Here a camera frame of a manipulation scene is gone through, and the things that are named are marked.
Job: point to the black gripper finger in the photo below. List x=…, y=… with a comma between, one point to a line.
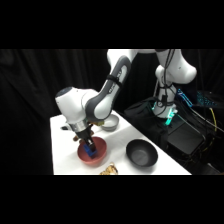
x=93, y=146
x=87, y=144

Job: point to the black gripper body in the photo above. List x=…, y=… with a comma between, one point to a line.
x=84, y=136

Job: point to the blue cube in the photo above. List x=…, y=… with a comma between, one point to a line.
x=89, y=150

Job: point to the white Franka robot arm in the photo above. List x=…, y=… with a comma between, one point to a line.
x=71, y=103

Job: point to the pink bowl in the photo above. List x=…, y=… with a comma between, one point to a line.
x=100, y=154

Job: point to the grey bowl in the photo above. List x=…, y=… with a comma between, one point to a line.
x=112, y=124

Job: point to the black bowl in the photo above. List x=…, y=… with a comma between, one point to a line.
x=141, y=153

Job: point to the yellow wrist connector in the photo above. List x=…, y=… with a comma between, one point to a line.
x=96, y=123

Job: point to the tan plush toy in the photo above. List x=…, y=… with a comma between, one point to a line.
x=109, y=170

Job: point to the black curtain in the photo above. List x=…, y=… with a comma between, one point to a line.
x=33, y=86

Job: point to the green base light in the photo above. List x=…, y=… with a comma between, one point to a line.
x=169, y=117

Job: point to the blue lit device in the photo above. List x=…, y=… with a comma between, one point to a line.
x=184, y=96

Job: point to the teal lit keyboard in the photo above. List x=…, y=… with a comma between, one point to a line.
x=205, y=98

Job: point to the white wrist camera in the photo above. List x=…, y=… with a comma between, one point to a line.
x=65, y=127

